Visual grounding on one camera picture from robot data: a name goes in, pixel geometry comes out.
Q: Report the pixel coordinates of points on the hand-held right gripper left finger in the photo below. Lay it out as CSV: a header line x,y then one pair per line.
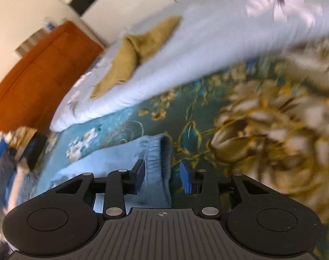
x,y
139,177

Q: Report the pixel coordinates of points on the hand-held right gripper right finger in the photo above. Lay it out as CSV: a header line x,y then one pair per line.
x,y
185,177

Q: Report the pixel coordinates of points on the light blue towel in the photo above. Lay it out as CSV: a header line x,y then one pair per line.
x,y
113,154

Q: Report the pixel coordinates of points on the pile of folded clothes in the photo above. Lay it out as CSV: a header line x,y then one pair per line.
x,y
7,173

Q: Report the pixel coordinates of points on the teal floral bedsheet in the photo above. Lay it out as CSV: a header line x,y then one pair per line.
x,y
197,100

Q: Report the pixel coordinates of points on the mustard yellow garment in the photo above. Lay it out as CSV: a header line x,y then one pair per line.
x,y
142,43

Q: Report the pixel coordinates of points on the pale blue floral duvet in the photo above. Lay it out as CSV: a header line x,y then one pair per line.
x,y
221,46

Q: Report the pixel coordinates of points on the orange wooden headboard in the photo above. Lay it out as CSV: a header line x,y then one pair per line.
x,y
40,81

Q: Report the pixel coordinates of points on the small blue white object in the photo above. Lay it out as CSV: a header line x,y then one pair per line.
x,y
48,25

